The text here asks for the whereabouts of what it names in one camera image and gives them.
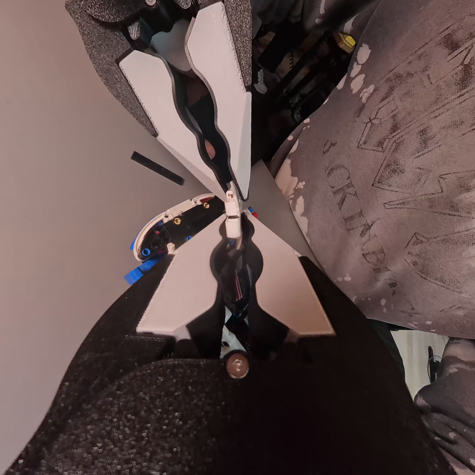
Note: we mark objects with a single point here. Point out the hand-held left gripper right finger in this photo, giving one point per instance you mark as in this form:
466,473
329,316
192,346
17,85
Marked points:
293,297

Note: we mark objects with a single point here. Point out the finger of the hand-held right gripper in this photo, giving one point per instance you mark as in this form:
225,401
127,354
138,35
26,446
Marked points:
163,111
226,81

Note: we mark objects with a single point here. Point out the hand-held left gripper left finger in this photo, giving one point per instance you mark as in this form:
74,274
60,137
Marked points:
174,297

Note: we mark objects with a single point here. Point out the building block toy car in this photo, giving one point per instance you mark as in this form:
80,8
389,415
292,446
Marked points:
185,219

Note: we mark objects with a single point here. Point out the grey desk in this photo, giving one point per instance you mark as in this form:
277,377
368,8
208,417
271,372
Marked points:
55,185

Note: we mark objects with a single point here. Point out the black Lego axle rod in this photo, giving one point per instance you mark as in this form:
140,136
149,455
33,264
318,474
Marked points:
157,167

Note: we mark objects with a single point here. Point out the grey printed sweatshirt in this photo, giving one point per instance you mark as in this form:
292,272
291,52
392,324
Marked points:
389,185

